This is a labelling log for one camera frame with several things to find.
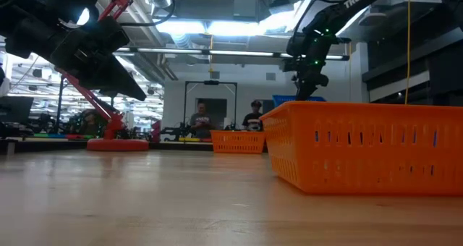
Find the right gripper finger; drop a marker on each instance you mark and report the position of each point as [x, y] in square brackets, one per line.
[304, 93]

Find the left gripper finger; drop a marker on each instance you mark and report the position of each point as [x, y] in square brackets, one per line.
[119, 81]

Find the blue plastic basket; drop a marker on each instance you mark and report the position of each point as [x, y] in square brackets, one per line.
[282, 99]

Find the orange plastic basket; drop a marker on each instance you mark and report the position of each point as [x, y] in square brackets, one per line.
[237, 143]
[361, 148]

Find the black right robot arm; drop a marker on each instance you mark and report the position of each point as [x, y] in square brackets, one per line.
[347, 7]

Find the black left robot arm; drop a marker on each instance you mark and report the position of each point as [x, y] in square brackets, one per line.
[29, 18]

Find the black background robot arm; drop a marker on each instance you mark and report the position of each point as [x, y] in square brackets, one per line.
[175, 133]

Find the person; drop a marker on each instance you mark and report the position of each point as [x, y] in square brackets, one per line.
[202, 123]
[253, 121]

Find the red desk lamp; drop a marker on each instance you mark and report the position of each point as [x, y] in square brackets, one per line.
[117, 144]

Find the multicoloured strip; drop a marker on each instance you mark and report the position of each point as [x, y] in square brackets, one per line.
[61, 136]

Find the long ceiling light tube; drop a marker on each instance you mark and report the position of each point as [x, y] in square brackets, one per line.
[202, 51]

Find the black monitor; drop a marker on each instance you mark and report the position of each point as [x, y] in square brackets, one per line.
[16, 110]

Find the black aluminium table frame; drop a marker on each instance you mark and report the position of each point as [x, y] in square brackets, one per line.
[181, 146]

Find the black frame stand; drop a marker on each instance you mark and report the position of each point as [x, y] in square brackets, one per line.
[211, 82]

